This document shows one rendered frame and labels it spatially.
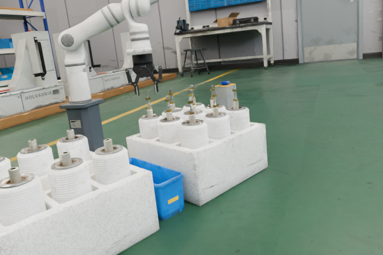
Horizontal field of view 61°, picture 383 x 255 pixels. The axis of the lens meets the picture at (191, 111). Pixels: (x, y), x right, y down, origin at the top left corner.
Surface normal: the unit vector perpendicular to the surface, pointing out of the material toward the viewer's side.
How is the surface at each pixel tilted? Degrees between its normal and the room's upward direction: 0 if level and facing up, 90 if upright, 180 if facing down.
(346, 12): 90
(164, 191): 92
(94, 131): 90
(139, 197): 90
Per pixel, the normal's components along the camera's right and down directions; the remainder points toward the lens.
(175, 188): 0.69, 0.11
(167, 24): -0.39, 0.22
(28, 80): 0.91, -0.01
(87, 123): 0.34, 0.12
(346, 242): -0.11, -0.97
